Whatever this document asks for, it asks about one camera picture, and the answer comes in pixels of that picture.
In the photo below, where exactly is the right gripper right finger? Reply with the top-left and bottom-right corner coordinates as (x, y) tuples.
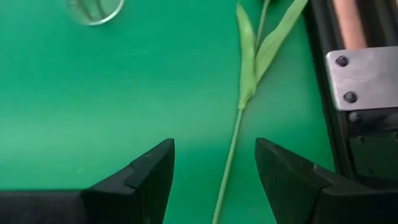
(254, 138), (398, 224)

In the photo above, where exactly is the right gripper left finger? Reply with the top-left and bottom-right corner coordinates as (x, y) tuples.
(0, 138), (176, 224)

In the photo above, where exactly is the smooth clear glass carafe vase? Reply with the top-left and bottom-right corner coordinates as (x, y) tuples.
(65, 0), (126, 26)

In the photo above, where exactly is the green table mat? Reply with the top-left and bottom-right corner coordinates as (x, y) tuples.
(0, 0), (335, 224)

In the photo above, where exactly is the silver metal mounting plate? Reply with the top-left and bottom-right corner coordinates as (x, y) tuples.
(325, 45), (398, 112)

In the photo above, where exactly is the black aluminium table frame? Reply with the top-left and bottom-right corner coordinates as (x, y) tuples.
(303, 0), (398, 191)

